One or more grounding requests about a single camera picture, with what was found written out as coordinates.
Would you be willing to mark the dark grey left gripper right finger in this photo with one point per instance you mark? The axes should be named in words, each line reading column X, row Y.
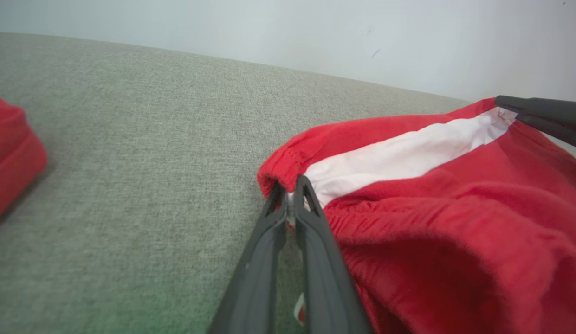
column 327, row 287

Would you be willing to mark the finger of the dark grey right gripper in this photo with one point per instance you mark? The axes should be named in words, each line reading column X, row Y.
column 547, row 107
column 566, row 130

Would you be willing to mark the red shorts with white stripe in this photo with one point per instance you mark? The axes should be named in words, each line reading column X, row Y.
column 455, row 232

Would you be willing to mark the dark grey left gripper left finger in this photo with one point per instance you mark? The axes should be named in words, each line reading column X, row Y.
column 255, row 287

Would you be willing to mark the grey fabric sofa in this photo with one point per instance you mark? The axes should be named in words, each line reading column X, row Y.
column 130, row 162

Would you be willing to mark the red Bulls basketball jersey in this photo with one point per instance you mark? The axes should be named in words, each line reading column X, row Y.
column 14, row 157

